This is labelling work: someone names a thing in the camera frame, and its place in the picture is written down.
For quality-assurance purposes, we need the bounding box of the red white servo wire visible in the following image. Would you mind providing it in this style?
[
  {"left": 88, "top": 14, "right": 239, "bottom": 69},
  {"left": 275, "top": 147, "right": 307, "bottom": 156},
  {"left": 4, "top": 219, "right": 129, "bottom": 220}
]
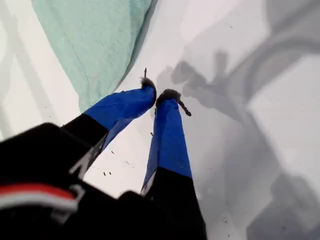
[{"left": 0, "top": 184, "right": 86, "bottom": 218}]

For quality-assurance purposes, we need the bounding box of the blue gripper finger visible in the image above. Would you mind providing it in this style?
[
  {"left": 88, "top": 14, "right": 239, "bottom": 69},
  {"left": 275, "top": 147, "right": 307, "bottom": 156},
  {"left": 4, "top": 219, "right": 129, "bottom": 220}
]
[
  {"left": 61, "top": 67, "right": 157, "bottom": 180},
  {"left": 140, "top": 88, "right": 208, "bottom": 240}
]

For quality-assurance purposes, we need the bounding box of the pale green T-shirt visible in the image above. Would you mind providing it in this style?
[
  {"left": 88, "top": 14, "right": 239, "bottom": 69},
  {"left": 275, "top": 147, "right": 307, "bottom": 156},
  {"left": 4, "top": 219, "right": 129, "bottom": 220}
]
[{"left": 31, "top": 0, "right": 160, "bottom": 112}]

